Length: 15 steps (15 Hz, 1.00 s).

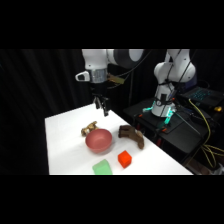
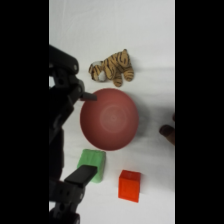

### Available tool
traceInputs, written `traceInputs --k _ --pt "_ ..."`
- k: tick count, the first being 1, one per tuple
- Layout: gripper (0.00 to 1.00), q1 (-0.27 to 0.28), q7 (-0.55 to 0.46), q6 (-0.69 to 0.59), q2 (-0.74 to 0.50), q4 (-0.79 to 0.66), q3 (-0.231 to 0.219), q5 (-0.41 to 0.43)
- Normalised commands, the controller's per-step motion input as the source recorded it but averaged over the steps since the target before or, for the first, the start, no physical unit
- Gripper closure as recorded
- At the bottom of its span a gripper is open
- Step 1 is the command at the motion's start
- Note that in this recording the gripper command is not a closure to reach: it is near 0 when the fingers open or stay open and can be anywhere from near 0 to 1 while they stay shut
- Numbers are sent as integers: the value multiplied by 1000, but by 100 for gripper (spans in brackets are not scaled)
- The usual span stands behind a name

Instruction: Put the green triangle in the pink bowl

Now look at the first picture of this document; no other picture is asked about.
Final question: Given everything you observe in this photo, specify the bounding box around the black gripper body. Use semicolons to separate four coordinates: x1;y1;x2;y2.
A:
90;81;109;100

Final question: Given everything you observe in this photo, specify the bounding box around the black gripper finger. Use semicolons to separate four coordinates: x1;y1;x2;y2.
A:
101;96;110;118
94;96;102;111

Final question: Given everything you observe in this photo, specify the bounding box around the green triangle block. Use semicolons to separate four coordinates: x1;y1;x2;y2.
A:
92;158;114;176

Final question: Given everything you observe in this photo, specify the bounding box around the pink bowl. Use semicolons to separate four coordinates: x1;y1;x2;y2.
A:
84;128;114;154

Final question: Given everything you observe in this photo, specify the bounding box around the tan brown plush toy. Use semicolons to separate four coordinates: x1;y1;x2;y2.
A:
80;120;99;137

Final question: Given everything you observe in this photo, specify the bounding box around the dark brown plush toy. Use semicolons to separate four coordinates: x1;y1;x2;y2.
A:
117;124;146;150

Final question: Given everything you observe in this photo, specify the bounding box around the red cube block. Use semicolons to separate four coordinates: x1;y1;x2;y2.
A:
117;149;133;169

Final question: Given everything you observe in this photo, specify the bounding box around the black curtain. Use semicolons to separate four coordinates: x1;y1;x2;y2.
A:
0;49;224;176

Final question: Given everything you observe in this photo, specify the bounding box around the black robot stand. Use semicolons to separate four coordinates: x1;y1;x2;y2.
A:
123;96;224;166

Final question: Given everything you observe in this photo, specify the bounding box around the black laptop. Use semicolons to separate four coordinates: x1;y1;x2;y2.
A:
181;85;224;109

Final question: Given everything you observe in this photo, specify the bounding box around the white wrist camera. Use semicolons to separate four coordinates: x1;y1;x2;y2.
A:
75;70;91;83

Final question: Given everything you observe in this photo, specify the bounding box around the yellow cable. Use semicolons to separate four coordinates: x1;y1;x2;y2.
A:
188;98;224;169

